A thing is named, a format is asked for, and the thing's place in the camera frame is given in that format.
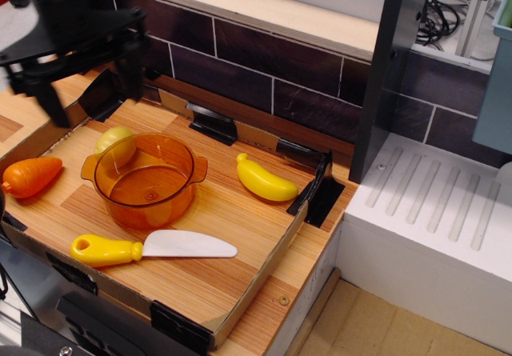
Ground yellow toy banana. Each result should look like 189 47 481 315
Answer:
236 153 298 202

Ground teal plastic bin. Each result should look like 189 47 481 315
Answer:
473 0 511 154

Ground yellow handled toy knife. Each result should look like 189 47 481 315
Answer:
70 230 238 268

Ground orange transparent plastic pot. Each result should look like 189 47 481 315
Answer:
81 133 208 230

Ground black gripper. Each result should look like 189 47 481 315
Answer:
1 0 149 128

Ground orange toy carrot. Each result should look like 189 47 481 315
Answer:
1 157 62 198

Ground yellow toy lemon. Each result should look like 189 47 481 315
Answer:
94 126 137 170

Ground cardboard fence with black tape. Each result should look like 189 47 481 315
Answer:
1 71 354 355

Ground dark grey shelf post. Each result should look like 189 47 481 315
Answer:
349 0 426 183

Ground tangled black cables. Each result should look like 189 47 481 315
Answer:
415 0 477 47

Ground white toy sink drainboard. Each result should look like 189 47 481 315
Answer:
344 134 511 282

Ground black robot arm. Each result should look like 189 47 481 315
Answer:
1 0 150 128

